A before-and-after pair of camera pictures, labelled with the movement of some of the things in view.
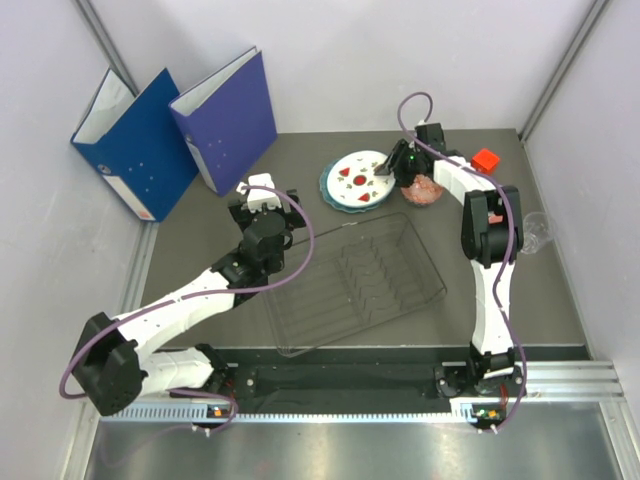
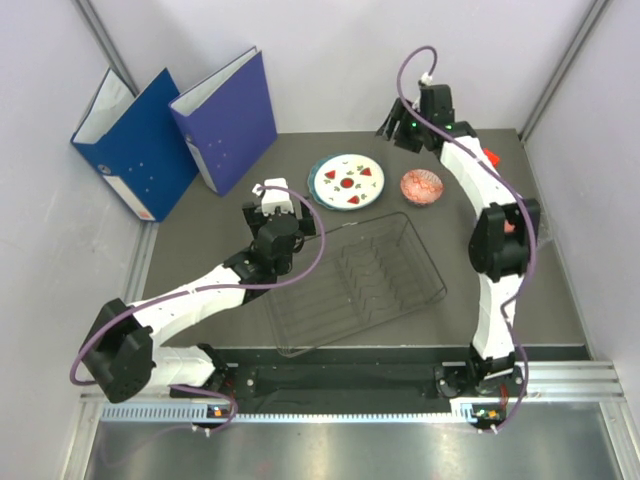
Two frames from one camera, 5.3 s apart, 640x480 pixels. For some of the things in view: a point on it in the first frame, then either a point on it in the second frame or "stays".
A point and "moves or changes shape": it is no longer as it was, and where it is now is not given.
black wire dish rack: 359,277 stays
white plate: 352,183 moves or changes shape
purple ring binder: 230,118 stays
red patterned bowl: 424,190 stays
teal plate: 323,182 to 311,186
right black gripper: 400,178 to 399,114
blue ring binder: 139,144 stays
